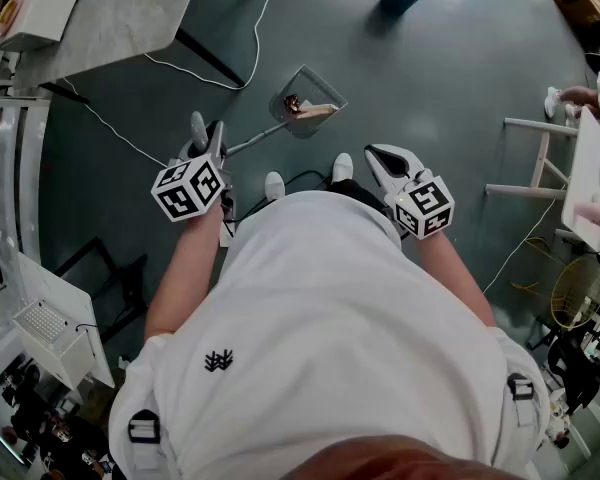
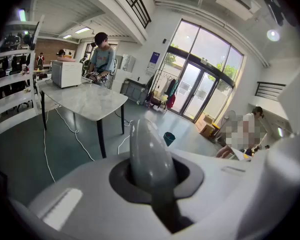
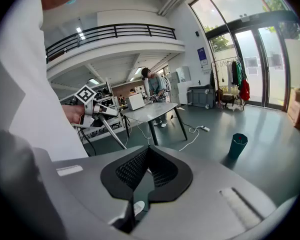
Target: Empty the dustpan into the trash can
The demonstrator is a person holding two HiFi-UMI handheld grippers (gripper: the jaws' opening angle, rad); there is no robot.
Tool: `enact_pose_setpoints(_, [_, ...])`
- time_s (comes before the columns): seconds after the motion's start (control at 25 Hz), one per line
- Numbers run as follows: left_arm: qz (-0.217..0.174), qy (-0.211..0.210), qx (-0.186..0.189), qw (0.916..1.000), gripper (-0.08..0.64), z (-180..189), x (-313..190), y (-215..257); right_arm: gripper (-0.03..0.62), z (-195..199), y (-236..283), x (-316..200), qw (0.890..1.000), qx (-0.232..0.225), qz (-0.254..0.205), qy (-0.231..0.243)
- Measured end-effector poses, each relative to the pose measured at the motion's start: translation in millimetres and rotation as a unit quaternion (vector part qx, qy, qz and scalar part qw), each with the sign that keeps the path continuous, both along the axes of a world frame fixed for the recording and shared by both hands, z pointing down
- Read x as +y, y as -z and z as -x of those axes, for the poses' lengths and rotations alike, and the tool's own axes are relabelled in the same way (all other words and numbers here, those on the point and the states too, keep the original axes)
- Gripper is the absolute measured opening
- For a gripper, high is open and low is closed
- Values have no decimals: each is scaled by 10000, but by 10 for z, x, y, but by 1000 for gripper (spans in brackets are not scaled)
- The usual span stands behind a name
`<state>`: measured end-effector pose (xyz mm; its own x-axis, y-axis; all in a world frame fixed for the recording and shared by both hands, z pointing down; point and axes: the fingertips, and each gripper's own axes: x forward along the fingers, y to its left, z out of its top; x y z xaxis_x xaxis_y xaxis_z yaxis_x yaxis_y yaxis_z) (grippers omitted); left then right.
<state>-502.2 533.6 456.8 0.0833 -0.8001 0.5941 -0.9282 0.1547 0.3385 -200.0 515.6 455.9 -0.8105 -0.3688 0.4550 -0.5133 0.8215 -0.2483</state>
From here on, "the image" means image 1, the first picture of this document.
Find pink bottle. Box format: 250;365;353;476
573;202;600;235

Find grey long-handled dustpan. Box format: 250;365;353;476
224;64;349;158

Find pale wooden stool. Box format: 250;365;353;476
484;117;580;202

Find person's black trousers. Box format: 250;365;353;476
328;178;387;215

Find black metal frame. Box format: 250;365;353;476
53;236;150;343

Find person's white shoe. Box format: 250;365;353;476
544;86;562;120
263;170;287;202
331;152;355;185

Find white rounded table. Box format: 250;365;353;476
560;106;600;270

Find pink round object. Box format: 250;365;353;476
0;0;27;40

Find white floor cable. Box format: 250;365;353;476
481;196;567;295

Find person's left white shoe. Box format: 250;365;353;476
263;170;287;202

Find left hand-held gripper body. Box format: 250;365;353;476
150;140;230;223

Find white cardboard box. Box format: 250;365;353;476
0;0;82;53

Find long white cable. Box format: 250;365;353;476
143;0;287;92

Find white shelf rack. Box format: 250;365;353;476
0;95;52;322

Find yellow wire basket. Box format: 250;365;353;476
550;256;600;331

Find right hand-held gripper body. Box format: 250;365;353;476
383;167;455;240

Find yellow cable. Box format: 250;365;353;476
508;236;566;295

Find tan paper scrap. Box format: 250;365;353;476
295;103;339;122

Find black strap buckle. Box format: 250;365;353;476
506;372;536;402
126;408;162;445

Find marble table with black legs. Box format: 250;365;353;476
10;0;262;105

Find person's right forearm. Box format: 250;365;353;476
416;229;497;330

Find white box with light panel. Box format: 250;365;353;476
11;297;97;390

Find thin white cable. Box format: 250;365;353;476
61;76;170;168

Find black office chair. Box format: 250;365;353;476
546;334;600;415

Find person's right white shoe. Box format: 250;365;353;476
331;152;355;185

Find black cable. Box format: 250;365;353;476
233;169;333;225

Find person's left forearm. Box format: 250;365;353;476
144;201;232;342

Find person's white shirt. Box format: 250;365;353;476
108;189;552;480

